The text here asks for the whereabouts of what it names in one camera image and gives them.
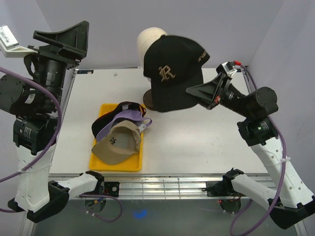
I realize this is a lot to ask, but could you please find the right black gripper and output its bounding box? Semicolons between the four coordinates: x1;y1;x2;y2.
183;72;252;118

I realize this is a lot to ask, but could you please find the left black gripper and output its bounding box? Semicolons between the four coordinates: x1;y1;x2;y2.
27;20;90;110

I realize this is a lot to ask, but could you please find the black cap gold R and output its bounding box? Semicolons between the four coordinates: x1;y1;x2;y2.
143;35;210;113

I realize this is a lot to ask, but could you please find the beige baseball cap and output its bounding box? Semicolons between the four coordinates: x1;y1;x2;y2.
92;120;141;165

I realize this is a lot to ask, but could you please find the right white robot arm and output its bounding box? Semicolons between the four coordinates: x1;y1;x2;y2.
186;73;315;229

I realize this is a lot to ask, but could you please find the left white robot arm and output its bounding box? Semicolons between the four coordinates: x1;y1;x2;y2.
0;21;104;223

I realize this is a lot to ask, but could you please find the dark wooden round stand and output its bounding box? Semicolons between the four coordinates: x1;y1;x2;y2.
143;89;155;111

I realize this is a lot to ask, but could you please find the cream mannequin head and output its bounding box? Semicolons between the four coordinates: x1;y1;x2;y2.
136;27;167;69

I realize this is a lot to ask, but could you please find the purple baseball cap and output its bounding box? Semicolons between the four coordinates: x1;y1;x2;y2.
95;110;153;142

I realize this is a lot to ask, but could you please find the black cap in tray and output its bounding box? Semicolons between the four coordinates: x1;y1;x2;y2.
92;101;146;138

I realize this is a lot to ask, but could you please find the yellow plastic tray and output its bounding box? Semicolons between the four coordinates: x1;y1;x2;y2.
89;103;143;172

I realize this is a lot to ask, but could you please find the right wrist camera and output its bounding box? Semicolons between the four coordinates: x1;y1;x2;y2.
216;61;242;77

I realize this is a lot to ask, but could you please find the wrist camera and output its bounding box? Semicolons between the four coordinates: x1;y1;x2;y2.
0;25;36;58
216;61;242;77

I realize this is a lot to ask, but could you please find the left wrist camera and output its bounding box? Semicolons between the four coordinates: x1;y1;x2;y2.
0;25;36;58

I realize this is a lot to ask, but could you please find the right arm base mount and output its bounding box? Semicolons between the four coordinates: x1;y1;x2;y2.
201;180;242;198

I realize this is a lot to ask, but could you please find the aluminium frame rail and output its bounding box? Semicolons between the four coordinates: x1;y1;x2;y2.
21;174;307;236

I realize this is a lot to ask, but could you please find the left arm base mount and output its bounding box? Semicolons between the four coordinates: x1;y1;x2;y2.
100;181;120;198

